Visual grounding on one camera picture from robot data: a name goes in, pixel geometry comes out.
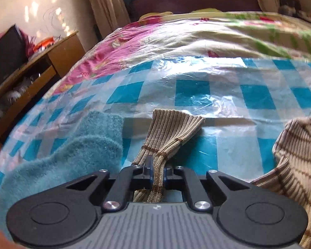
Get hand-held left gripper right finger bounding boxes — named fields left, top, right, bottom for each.
left=164, top=165, right=252, bottom=212

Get orange items on desk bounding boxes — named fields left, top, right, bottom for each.
left=32, top=37, right=56, bottom=52

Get yellow-green pillow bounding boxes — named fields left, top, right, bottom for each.
left=139, top=8, right=225, bottom=20

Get blue checked plastic sheet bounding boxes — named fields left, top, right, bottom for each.
left=0, top=56, right=311, bottom=239

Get teal fleece garment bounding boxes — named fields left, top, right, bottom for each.
left=0, top=110, right=125, bottom=236

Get floral bed quilt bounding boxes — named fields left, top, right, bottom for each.
left=50, top=10, right=311, bottom=95

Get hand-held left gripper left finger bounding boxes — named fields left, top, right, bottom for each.
left=65, top=156, right=154, bottom=212

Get beige striped knit sweater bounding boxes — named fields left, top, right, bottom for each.
left=132, top=109, right=311, bottom=249

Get black monitor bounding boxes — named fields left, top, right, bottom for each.
left=0, top=24, right=29, bottom=95

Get beige curtain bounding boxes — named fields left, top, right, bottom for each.
left=83, top=0, right=131, bottom=40

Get dark clutter on shelf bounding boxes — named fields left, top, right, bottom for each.
left=278, top=0, right=301, bottom=15

